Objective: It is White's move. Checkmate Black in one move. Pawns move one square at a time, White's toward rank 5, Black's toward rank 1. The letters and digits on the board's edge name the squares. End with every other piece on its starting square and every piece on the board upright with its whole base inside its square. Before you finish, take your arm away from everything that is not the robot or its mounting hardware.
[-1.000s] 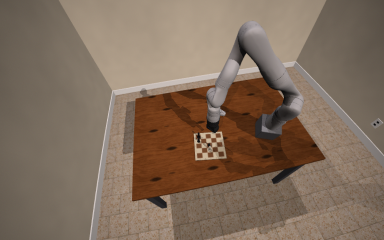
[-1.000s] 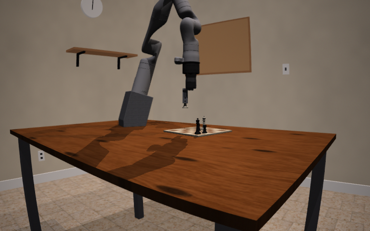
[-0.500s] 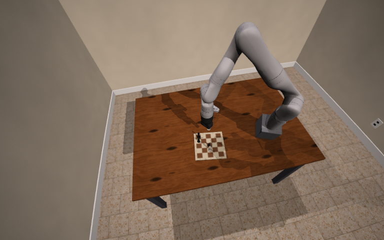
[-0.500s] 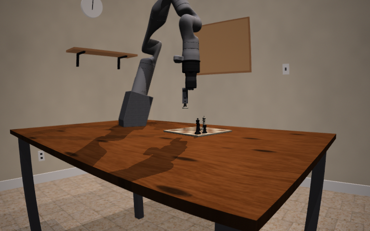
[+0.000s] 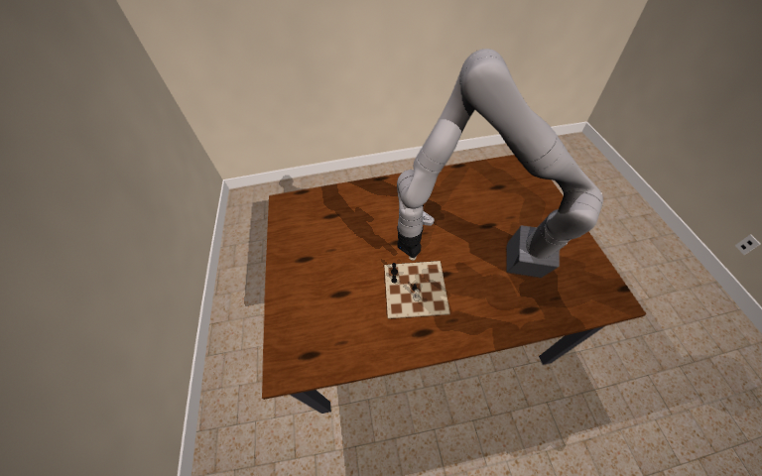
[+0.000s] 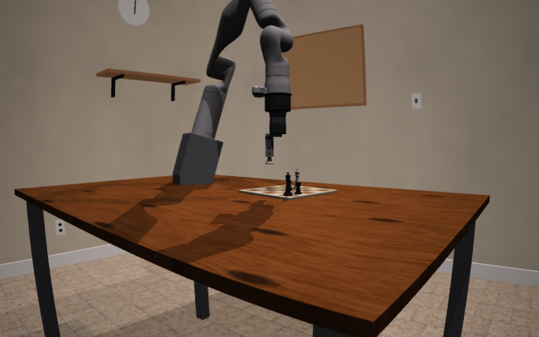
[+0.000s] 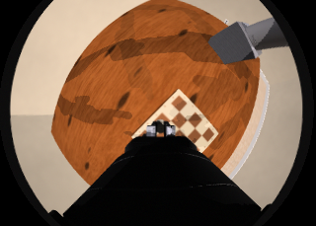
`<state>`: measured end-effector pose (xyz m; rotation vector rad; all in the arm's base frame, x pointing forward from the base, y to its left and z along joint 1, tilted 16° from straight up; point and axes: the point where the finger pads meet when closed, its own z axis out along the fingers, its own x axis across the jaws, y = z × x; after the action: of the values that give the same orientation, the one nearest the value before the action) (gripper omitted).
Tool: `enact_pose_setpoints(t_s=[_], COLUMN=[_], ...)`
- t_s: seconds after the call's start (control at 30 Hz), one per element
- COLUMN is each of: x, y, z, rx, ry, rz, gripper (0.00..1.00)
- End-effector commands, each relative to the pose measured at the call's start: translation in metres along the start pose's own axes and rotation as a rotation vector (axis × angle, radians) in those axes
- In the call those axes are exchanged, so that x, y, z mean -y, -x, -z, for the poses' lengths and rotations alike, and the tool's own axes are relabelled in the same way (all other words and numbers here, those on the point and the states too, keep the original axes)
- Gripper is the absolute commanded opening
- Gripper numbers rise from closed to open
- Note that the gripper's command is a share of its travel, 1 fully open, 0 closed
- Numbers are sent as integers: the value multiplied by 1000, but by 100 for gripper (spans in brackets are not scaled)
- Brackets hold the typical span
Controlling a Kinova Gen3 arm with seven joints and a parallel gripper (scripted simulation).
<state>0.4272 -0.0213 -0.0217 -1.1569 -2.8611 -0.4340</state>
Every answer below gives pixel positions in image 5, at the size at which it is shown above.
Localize chessboard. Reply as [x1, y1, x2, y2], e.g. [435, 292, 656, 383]
[385, 261, 449, 318]

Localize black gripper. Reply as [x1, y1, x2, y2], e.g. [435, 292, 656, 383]
[397, 211, 435, 258]

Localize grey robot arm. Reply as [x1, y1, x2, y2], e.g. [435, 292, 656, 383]
[397, 49, 603, 259]

